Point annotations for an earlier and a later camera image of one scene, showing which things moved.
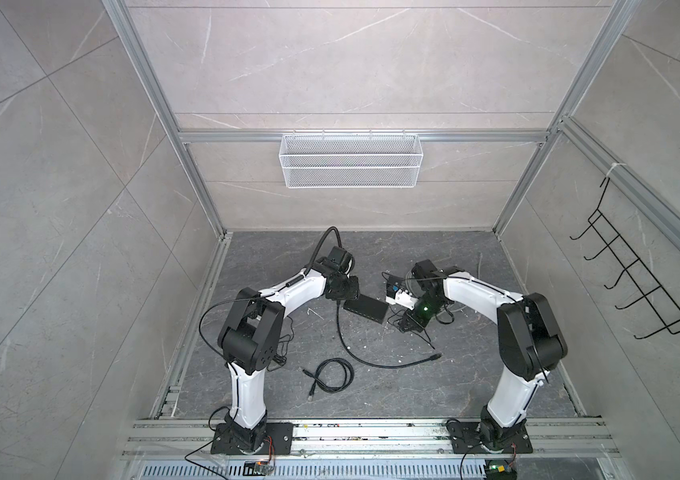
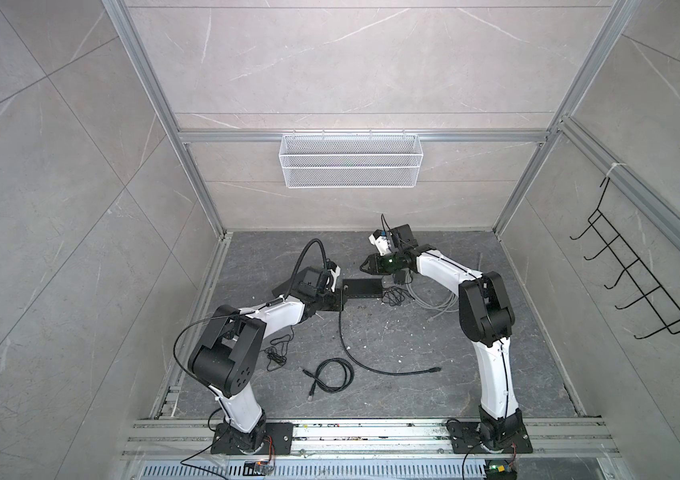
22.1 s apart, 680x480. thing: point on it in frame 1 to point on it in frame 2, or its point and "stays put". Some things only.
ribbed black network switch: x=368 y=307 to x=362 y=288
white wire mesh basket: x=350 y=160 stays put
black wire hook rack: x=673 y=321 stays put
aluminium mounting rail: x=193 y=439 stays put
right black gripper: x=415 y=323 to x=374 y=265
